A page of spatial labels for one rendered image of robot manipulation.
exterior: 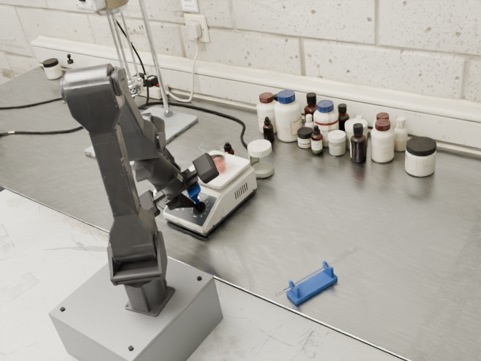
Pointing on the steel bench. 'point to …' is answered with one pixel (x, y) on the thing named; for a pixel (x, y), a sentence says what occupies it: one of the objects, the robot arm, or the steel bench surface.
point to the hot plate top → (235, 167)
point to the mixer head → (102, 6)
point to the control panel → (192, 209)
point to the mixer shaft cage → (135, 83)
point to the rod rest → (311, 286)
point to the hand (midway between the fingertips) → (188, 197)
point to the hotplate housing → (231, 200)
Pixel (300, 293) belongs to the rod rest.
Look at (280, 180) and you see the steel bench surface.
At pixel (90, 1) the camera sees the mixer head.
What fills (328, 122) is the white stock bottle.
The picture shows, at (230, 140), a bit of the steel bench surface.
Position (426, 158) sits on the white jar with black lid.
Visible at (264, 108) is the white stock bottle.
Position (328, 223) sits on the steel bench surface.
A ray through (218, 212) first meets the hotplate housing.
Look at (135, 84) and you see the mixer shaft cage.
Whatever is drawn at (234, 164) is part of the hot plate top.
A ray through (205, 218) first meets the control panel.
